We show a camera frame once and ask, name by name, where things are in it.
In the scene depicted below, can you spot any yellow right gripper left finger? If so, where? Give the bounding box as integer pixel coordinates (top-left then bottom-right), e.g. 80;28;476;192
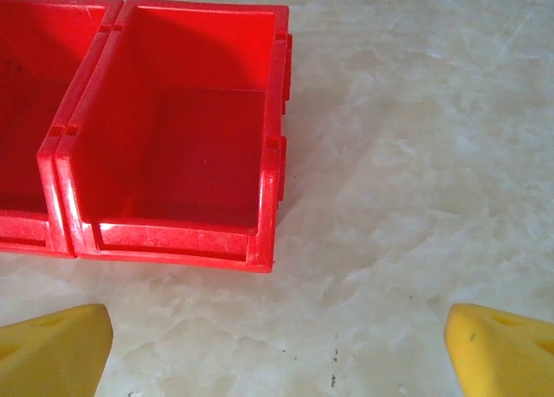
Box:
0;303;114;397

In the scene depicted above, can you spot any red plastic bin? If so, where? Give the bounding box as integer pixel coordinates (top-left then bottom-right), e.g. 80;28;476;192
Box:
52;0;294;273
0;0;125;258

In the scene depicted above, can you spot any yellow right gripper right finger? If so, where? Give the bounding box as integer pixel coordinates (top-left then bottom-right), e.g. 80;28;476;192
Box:
444;303;554;397

